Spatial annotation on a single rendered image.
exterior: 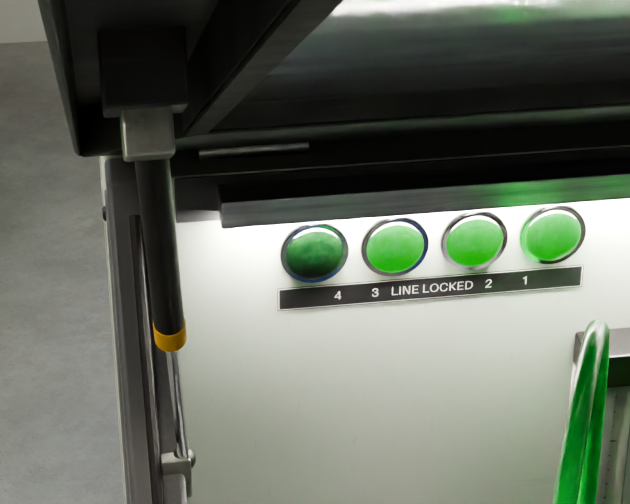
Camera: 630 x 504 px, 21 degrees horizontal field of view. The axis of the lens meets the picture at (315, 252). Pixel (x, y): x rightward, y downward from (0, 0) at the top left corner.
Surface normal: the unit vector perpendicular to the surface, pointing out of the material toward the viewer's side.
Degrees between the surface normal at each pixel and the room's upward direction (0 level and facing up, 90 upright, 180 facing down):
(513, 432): 90
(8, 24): 90
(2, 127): 0
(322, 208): 90
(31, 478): 0
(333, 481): 90
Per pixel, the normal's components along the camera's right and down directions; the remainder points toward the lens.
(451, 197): 0.15, 0.51
